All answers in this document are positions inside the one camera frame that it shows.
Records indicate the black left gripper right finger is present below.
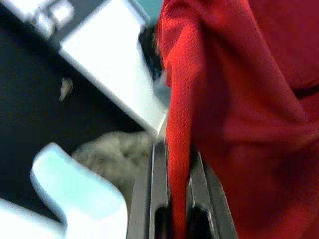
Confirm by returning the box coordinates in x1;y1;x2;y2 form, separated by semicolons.
186;149;237;239

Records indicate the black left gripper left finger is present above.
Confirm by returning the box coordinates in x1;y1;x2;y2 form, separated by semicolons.
127;141;172;239

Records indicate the red cloth garment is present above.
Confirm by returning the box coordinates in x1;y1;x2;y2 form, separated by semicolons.
156;0;319;239

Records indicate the olive green beanbag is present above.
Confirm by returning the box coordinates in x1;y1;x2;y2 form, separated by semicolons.
72;131;157;200

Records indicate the white plastic chair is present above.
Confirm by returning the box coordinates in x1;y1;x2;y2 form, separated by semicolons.
29;143;130;239

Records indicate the tall black panel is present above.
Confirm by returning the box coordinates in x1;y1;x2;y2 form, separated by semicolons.
0;4;148;220

